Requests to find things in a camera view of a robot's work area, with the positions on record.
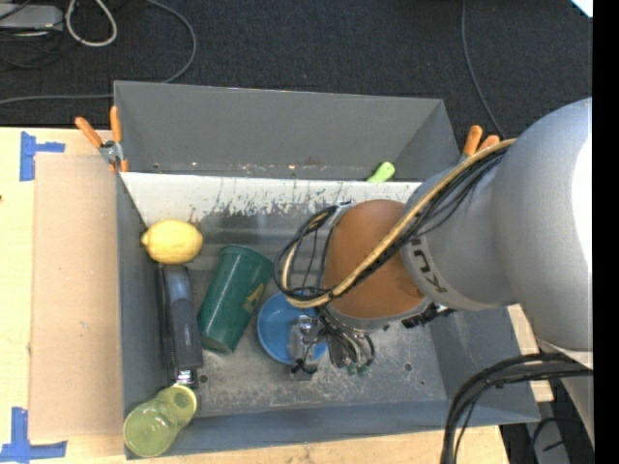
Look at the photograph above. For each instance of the grey metal bin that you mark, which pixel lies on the grey metal bin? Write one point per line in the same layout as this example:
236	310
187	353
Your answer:
271	128

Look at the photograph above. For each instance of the black stapler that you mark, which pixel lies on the black stapler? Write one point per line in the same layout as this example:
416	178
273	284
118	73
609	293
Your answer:
180	322

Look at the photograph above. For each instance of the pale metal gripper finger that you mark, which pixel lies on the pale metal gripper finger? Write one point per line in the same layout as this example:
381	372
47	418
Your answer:
299	349
308	326

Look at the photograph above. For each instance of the light green plastic piece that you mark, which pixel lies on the light green plastic piece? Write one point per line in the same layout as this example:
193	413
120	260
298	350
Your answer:
382	172

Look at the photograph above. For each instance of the blue bowl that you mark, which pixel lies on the blue bowl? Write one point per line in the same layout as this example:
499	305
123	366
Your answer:
274	327

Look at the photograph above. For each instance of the yellow-green plastic bottle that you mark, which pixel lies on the yellow-green plastic bottle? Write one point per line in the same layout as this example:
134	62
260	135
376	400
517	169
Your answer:
154	423

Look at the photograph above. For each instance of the dark green plastic cup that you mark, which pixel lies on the dark green plastic cup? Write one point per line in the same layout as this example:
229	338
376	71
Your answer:
231	298

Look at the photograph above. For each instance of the brown cardboard board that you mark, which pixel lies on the brown cardboard board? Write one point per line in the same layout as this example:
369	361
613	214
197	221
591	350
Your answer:
72	298

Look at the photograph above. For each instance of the yellow lemon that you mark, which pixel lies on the yellow lemon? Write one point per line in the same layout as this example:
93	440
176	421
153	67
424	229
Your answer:
172	241

